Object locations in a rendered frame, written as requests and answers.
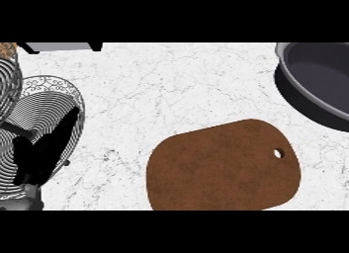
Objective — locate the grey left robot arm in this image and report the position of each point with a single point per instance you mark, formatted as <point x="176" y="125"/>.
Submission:
<point x="21" y="200"/>

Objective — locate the brown cutting board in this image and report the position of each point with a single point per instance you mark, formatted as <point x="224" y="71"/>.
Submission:
<point x="221" y="168"/>

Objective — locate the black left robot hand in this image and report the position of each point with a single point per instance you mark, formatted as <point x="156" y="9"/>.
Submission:
<point x="40" y="161"/>

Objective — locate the grey and black appliance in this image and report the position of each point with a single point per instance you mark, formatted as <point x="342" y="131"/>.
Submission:
<point x="60" y="46"/>

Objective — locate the dark grey pot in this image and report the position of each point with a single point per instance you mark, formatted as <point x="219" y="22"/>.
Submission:
<point x="318" y="79"/>

